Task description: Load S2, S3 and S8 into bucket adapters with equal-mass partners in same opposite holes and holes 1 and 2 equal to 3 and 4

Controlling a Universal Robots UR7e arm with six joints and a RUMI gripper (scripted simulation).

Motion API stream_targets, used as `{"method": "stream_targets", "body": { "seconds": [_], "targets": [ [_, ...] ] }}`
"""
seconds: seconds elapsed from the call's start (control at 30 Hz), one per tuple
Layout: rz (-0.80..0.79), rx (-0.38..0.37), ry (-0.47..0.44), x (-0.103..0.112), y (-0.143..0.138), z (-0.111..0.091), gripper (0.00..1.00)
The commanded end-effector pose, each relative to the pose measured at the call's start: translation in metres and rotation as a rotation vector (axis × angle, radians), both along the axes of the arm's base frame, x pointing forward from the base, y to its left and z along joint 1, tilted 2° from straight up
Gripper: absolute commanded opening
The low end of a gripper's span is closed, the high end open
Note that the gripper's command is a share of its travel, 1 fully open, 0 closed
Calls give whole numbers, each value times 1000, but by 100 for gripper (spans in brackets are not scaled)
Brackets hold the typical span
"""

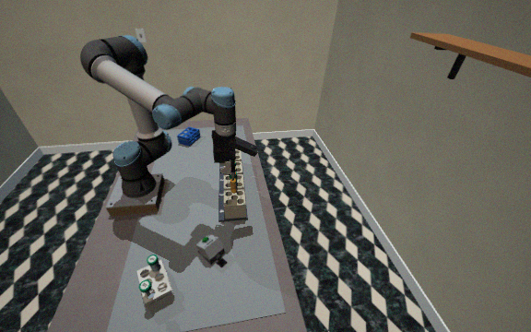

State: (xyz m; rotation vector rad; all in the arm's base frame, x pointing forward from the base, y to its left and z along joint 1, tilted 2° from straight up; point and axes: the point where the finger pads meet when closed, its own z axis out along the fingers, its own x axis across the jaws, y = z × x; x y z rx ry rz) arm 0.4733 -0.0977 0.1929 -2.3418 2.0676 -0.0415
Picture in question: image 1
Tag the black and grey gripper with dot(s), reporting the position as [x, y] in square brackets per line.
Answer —
[223, 153]

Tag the blue tube rack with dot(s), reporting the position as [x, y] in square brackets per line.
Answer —
[193, 136]

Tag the grey bench mat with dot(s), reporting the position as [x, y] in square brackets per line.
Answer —
[244, 287]

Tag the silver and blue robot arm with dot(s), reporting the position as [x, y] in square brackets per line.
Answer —
[132, 158]

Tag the white tube rack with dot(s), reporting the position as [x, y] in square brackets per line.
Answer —
[159, 298]

